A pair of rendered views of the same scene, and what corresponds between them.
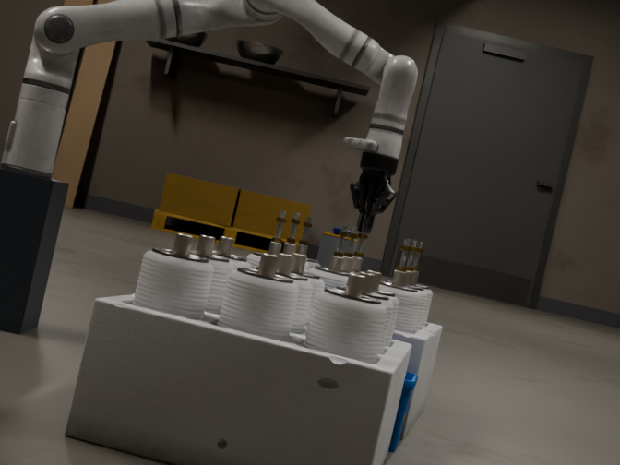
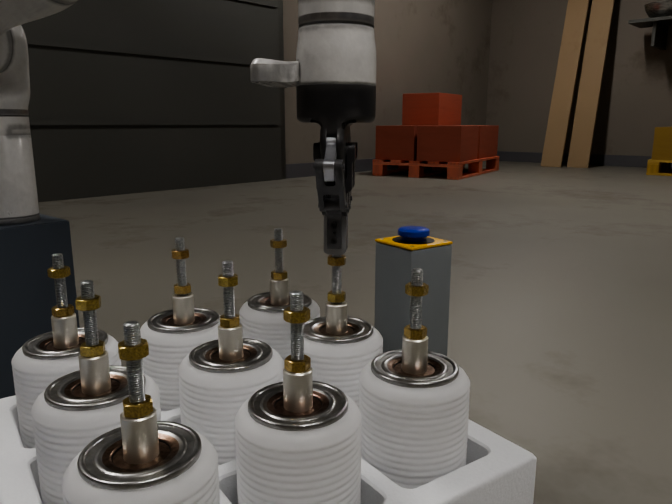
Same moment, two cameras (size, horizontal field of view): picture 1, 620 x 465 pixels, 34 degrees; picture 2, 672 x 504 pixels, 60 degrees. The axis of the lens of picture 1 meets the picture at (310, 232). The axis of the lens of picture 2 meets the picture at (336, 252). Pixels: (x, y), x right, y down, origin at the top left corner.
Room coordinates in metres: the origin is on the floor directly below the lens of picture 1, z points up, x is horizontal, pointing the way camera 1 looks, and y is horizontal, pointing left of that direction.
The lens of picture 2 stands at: (1.69, -0.50, 0.46)
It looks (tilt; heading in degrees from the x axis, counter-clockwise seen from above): 12 degrees down; 43
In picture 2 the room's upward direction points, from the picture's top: straight up
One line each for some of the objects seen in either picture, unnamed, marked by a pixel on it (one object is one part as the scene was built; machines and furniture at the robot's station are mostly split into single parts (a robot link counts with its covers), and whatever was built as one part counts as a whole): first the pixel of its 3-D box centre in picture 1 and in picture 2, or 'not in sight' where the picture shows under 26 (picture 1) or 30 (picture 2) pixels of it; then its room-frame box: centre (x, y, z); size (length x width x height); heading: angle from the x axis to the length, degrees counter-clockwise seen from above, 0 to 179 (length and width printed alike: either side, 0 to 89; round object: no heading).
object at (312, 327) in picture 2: not in sight; (336, 330); (2.11, -0.11, 0.25); 0.08 x 0.08 x 0.01
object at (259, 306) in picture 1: (250, 343); not in sight; (1.35, 0.04, 0.16); 0.10 x 0.10 x 0.18
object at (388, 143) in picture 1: (377, 139); (316, 52); (2.10, -0.09, 0.52); 0.11 x 0.09 x 0.06; 127
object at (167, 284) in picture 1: (165, 323); not in sight; (1.37, 0.16, 0.16); 0.10 x 0.10 x 0.18
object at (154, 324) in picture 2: not in sight; (184, 320); (2.02, 0.03, 0.25); 0.08 x 0.08 x 0.01
